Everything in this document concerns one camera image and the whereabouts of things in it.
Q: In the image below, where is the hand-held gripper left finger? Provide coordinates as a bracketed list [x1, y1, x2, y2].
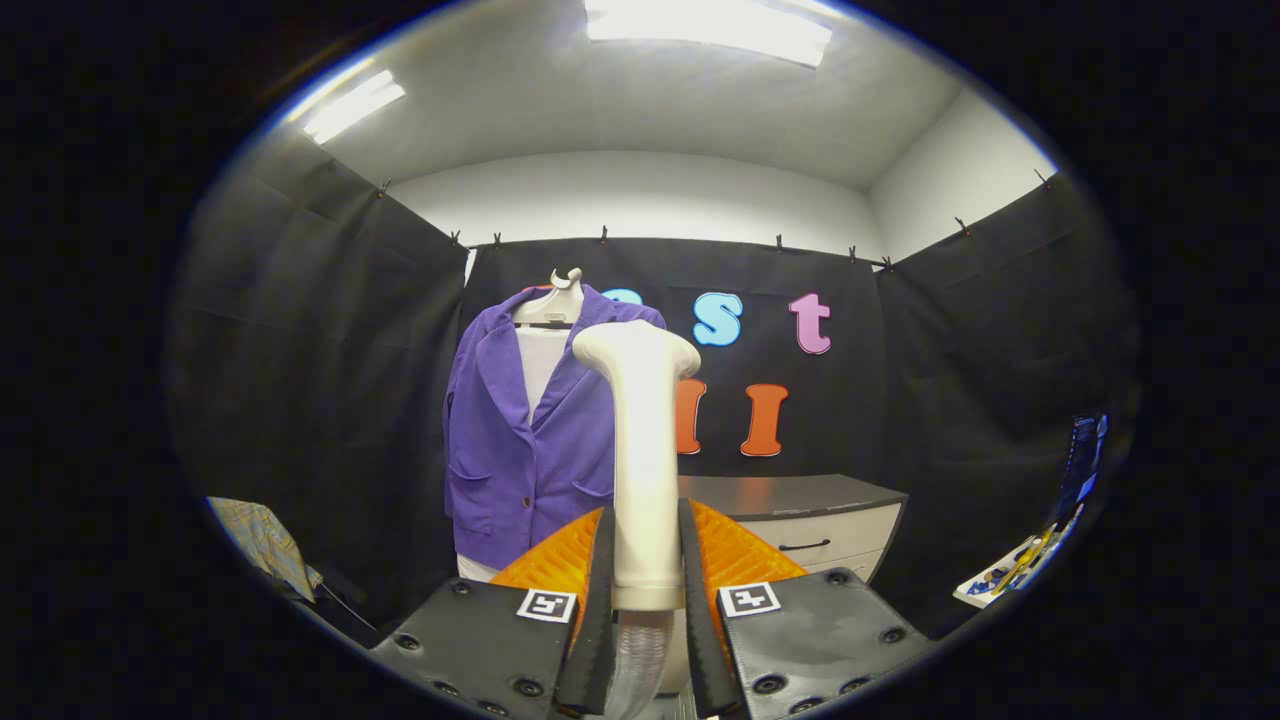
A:
[372, 505, 613, 720]

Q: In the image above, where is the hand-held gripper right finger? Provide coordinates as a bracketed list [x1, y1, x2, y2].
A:
[678, 497, 941, 720]

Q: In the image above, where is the cream garment steamer with hose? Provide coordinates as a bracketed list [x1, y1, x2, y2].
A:
[572, 320, 703, 720]

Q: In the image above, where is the purple corduroy jacket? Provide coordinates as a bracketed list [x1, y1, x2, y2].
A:
[443, 284, 669, 571]

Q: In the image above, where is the grey-topped drawer cabinet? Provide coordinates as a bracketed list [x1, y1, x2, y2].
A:
[678, 474, 909, 586]

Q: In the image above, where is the white fabric panel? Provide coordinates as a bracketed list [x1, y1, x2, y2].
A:
[455, 326, 571, 584]

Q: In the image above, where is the white colourful printed card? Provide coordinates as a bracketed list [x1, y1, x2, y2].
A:
[952, 533, 1083, 609]

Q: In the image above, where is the beige plastic hanger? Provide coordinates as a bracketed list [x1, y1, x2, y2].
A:
[511, 267, 586, 328]

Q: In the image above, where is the black backdrop cloth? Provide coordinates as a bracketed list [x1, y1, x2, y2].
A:
[165, 130, 1141, 641]

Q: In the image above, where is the plaid cloth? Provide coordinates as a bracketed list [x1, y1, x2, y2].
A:
[205, 497, 324, 603]

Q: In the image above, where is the row of black clips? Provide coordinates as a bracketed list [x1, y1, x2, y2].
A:
[375, 168, 1053, 276]

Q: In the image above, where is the blue printed pack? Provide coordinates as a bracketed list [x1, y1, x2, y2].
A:
[1055, 413, 1109, 521]

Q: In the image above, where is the narrow ceiling light panel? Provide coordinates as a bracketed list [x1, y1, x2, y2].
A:
[302, 70, 406, 146]

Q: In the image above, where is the large ceiling light panel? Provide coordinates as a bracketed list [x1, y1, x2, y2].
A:
[585, 0, 833, 69]

